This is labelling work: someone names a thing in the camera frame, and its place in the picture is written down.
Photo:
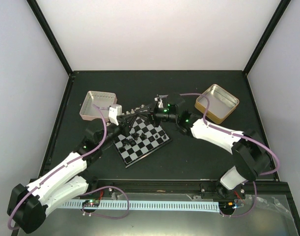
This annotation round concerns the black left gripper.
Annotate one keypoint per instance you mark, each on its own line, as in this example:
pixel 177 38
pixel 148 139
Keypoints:
pixel 122 119

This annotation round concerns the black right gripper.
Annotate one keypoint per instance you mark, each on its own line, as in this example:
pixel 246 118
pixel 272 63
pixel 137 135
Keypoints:
pixel 152 111

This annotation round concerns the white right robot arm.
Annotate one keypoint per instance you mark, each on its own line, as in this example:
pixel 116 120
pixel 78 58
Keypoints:
pixel 250 156

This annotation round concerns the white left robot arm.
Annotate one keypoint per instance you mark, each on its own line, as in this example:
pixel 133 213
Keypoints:
pixel 30 205

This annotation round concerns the black and white chessboard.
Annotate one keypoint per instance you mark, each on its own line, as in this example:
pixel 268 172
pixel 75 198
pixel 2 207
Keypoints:
pixel 143 139

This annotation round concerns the pink metal tin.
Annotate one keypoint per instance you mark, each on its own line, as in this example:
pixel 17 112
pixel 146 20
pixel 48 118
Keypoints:
pixel 97 103

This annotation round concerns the gold metal tin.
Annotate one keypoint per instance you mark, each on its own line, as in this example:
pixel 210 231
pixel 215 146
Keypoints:
pixel 221 103

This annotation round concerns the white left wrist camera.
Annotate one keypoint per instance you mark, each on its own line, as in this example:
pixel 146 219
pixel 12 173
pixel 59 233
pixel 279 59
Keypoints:
pixel 114 111

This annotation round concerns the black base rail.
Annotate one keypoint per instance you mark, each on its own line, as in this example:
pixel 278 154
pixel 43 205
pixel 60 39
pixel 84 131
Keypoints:
pixel 207 189

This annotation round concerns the white slotted cable duct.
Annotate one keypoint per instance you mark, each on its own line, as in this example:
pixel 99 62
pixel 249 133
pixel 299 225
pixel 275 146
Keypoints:
pixel 143 205

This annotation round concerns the black frame post left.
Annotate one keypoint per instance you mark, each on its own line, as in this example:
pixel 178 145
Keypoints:
pixel 34 6

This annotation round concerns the black frame post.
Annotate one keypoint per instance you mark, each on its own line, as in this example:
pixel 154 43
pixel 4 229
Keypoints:
pixel 34 6
pixel 277 15

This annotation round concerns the black frame post right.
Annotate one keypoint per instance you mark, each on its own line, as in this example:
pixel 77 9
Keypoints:
pixel 277 15

